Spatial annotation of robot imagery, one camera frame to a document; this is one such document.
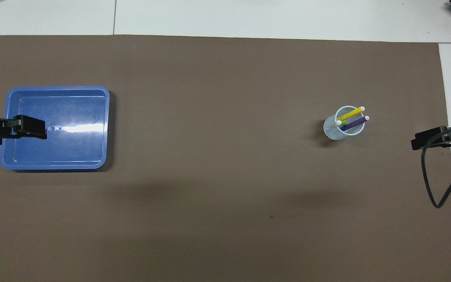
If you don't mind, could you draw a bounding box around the brown table mat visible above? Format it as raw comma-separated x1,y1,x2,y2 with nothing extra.
0,34,451,282

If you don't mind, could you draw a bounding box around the purple pen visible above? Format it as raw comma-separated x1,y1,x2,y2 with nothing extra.
340,116,370,132

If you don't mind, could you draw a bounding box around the yellow pen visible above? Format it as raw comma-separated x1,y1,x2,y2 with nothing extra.
337,106,365,121

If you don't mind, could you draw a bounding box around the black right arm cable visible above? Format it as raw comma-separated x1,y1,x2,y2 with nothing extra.
422,125,451,208

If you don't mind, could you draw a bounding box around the clear plastic cup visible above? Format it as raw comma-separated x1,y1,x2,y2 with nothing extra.
323,105,367,141

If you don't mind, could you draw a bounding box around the blue plastic tray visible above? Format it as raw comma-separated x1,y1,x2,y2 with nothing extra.
0,86,110,171

